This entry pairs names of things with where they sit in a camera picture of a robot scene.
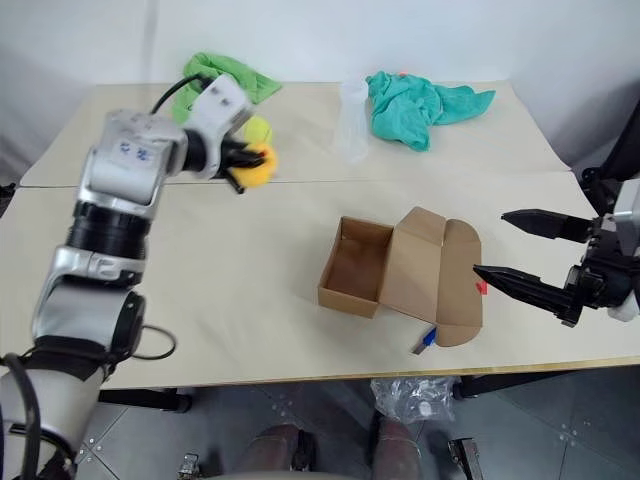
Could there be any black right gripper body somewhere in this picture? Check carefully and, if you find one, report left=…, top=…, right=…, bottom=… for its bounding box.
left=567, top=214, right=634, bottom=310

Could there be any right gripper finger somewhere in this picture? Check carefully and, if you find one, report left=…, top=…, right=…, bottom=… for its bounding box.
left=501, top=208, right=599, bottom=245
left=472, top=264, right=584, bottom=329

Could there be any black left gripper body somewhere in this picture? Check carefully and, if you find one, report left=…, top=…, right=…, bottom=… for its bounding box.
left=209, top=139, right=236, bottom=179

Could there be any yellow plush toy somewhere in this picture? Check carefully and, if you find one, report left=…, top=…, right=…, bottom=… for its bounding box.
left=234, top=143, right=279, bottom=190

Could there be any brown cardboard box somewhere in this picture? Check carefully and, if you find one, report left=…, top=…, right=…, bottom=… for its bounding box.
left=316, top=205, right=485, bottom=349

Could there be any blue utility knife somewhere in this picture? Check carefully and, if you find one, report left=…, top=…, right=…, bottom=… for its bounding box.
left=411, top=327, right=438, bottom=356

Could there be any yellow-green tennis ball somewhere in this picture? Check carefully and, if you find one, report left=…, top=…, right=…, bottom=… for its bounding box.
left=243, top=115, right=275, bottom=147

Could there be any black chair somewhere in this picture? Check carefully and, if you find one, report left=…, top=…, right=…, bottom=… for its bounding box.
left=579, top=94, right=640, bottom=216

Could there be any green cloth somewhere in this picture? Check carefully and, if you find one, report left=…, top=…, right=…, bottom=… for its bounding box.
left=172, top=51, right=283, bottom=121

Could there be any clear plastic cup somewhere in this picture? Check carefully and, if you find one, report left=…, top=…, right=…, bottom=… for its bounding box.
left=333, top=78, right=371, bottom=164

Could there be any crumpled clear plastic bag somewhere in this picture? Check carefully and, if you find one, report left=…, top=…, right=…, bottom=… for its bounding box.
left=369, top=377, right=456, bottom=424

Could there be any teal cloth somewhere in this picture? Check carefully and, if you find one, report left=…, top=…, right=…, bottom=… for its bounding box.
left=365, top=70, right=497, bottom=152

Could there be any brown rounded shape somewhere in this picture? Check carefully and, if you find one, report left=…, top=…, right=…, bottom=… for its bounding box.
left=372, top=414, right=426, bottom=480
left=249, top=424, right=316, bottom=471

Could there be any black table foot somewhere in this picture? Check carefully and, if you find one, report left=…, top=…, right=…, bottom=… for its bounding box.
left=98, top=387, right=194, bottom=414

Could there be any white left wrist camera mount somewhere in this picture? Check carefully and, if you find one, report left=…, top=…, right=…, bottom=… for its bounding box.
left=187, top=74, right=254, bottom=146

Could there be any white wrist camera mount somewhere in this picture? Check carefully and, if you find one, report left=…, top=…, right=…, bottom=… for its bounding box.
left=607, top=178, right=640, bottom=324
left=187, top=74, right=254, bottom=146

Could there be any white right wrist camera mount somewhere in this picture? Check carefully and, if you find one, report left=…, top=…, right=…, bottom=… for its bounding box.
left=607, top=178, right=640, bottom=324

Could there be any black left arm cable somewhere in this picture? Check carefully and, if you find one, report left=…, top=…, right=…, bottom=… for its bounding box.
left=0, top=73, right=214, bottom=480

